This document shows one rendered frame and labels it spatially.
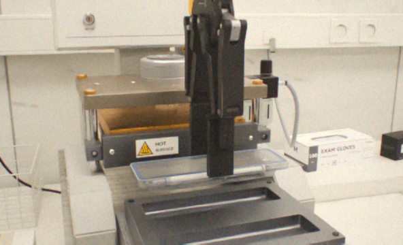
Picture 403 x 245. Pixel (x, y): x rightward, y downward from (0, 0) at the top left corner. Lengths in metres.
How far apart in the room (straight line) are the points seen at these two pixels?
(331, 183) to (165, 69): 0.63
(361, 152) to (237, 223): 0.87
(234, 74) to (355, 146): 0.89
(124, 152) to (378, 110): 1.11
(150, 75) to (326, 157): 0.69
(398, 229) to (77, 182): 0.73
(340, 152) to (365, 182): 0.12
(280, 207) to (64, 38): 0.48
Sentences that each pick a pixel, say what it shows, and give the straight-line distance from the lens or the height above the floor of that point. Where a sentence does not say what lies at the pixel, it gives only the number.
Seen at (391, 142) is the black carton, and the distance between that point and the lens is 1.39.
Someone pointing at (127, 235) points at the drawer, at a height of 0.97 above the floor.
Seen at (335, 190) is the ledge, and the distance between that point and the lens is 1.17.
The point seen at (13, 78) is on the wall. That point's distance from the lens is 1.26.
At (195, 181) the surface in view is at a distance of 0.51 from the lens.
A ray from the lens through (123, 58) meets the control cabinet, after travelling 0.85.
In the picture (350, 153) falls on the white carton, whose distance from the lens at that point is 1.29.
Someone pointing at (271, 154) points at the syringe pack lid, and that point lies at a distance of 0.56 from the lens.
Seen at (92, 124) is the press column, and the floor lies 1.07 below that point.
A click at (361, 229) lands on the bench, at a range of 1.06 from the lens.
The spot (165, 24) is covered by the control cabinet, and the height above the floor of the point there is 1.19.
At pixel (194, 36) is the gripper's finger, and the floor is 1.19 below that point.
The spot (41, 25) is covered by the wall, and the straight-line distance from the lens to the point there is 1.19.
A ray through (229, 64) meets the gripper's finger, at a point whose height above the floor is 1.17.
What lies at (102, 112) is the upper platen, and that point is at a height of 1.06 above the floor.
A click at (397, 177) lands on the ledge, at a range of 1.27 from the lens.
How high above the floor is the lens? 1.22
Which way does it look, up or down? 14 degrees down
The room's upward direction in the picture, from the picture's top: straight up
